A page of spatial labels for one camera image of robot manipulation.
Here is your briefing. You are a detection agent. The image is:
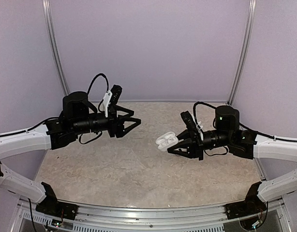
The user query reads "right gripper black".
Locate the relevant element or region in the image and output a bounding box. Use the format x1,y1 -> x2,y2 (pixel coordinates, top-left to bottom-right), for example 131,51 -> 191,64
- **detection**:
167,129 -> 233,161

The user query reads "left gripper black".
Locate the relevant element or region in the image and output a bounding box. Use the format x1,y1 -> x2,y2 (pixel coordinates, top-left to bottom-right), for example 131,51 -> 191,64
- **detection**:
73,105 -> 141,138

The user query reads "white earbud charging case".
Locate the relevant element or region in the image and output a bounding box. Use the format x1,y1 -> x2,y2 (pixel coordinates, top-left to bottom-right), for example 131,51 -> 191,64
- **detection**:
155,131 -> 178,152

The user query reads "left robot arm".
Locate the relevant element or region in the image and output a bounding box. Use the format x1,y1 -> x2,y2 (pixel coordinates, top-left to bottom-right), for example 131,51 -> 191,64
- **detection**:
0,91 -> 141,215

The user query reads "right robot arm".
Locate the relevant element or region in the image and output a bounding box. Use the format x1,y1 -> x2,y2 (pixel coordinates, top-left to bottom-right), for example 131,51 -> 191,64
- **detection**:
156,105 -> 297,215

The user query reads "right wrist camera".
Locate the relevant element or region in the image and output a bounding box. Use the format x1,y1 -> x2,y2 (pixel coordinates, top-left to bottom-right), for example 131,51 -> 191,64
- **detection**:
191,114 -> 203,133

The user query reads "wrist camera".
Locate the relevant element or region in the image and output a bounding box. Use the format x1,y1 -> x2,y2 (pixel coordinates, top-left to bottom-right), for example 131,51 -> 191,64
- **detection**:
98,85 -> 122,117
191,114 -> 203,133

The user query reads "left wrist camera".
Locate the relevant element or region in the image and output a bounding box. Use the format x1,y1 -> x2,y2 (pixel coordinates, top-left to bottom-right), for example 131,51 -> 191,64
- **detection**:
98,85 -> 122,117

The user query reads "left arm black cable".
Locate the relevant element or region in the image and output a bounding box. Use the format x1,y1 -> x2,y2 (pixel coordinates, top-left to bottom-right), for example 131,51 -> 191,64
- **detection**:
0,73 -> 110,145

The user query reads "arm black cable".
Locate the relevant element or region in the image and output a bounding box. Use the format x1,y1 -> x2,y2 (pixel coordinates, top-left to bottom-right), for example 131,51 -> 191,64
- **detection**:
193,101 -> 297,157
0,73 -> 110,145

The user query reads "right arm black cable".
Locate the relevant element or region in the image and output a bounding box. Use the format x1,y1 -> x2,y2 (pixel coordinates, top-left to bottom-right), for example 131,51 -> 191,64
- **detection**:
193,101 -> 297,157

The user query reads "curved aluminium front rail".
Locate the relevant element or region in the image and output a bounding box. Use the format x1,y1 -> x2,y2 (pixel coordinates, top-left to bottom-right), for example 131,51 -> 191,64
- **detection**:
12,193 -> 292,232

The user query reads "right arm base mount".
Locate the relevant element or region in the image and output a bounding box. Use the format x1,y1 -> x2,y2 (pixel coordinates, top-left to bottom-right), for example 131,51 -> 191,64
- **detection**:
225,182 -> 267,219

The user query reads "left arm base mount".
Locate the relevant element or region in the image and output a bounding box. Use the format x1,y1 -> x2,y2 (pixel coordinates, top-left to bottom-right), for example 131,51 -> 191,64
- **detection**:
35,182 -> 78,220

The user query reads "left aluminium corner post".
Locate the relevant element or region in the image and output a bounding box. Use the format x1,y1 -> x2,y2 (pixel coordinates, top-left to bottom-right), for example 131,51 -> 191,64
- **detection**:
42,0 -> 70,96

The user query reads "aluminium corner post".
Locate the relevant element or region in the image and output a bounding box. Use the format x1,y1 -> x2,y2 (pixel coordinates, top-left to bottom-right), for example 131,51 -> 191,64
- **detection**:
227,0 -> 257,105
42,0 -> 70,96

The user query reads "right aluminium corner post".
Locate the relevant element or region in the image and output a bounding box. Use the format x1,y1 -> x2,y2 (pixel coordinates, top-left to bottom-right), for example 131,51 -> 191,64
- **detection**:
227,0 -> 257,105

